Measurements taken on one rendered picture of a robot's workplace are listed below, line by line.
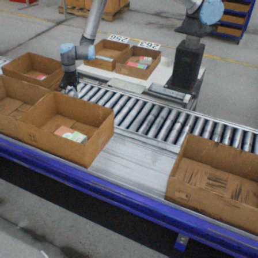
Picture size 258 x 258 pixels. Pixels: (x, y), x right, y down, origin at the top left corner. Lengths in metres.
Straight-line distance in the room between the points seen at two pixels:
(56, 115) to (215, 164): 0.93
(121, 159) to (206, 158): 0.42
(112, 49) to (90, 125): 1.29
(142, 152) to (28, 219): 1.21
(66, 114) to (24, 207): 1.01
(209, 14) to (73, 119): 1.00
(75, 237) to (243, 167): 1.31
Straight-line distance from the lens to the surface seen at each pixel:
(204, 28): 1.96
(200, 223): 1.15
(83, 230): 2.13
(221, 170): 1.38
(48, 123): 1.58
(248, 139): 1.83
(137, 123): 1.75
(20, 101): 1.81
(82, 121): 1.55
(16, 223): 2.27
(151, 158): 1.35
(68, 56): 1.75
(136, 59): 2.51
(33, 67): 2.39
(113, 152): 1.37
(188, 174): 1.31
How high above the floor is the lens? 1.88
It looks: 42 degrees down
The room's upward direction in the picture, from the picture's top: 3 degrees clockwise
